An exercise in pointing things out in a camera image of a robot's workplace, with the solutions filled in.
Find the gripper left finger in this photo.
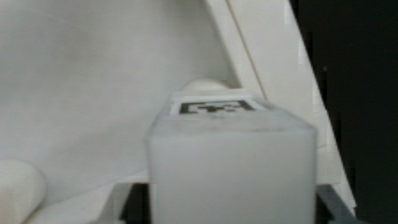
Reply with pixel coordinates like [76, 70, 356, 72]
[118, 183, 150, 224]

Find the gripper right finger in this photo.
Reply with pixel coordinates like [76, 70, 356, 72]
[315, 184, 362, 224]

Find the white table leg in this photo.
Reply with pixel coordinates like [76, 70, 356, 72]
[0, 160, 45, 224]
[147, 79, 315, 224]

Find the white square table top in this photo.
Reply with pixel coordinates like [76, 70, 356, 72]
[0, 0, 356, 224]

